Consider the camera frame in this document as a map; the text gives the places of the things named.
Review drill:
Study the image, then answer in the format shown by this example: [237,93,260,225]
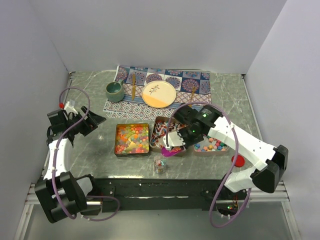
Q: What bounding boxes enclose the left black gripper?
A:
[65,106,106,137]

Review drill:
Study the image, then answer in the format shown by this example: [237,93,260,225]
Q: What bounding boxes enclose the tin of pastel star candies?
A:
[193,135,229,157]

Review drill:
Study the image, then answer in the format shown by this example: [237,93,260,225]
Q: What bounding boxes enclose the tin of lollipops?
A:
[149,116,186,153]

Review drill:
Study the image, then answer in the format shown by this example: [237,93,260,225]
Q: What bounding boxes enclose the purple plastic scoop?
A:
[161,147,185,158]

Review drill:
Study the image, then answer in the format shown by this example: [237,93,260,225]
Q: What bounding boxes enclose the gold tin of gummy stars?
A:
[114,123,150,158]

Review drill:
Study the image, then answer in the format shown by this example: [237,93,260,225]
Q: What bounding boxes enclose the clear glass jar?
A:
[153,153,167,174]

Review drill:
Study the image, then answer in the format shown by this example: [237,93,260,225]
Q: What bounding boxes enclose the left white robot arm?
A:
[35,106,106,223]

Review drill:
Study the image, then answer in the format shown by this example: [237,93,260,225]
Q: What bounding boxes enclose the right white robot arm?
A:
[163,103,289,200]

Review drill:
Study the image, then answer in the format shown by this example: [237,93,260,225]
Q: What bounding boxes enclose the green ceramic mug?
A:
[105,81,125,103]

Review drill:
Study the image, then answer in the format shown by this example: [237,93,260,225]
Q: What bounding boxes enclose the gold fork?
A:
[189,86,197,103]

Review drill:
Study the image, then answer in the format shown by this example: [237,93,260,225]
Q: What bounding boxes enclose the patterned placemat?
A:
[103,65,211,121]

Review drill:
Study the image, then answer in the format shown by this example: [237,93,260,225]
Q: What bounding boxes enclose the cream and orange plate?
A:
[141,80,177,109]

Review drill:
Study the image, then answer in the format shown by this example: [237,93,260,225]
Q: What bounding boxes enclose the gold knife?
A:
[131,73,136,101]

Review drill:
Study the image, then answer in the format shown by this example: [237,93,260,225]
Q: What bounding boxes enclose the red jar lid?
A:
[231,155,246,168]

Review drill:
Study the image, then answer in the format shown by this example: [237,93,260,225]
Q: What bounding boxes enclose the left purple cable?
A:
[51,86,121,222]

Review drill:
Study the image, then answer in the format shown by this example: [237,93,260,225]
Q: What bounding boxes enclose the purple cable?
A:
[51,86,121,222]
[165,101,252,229]

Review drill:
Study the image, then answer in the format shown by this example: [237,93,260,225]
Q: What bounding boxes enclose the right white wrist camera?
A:
[163,131,186,151]

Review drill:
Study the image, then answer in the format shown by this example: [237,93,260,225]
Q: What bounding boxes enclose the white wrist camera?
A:
[163,131,186,151]
[58,100,78,114]

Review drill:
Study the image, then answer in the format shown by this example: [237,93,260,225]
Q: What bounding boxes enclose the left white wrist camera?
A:
[58,100,78,114]

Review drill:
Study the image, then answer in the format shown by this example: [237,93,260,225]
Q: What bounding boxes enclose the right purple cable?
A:
[165,101,252,229]

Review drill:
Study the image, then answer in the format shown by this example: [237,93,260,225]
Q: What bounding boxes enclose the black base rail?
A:
[58,176,253,217]

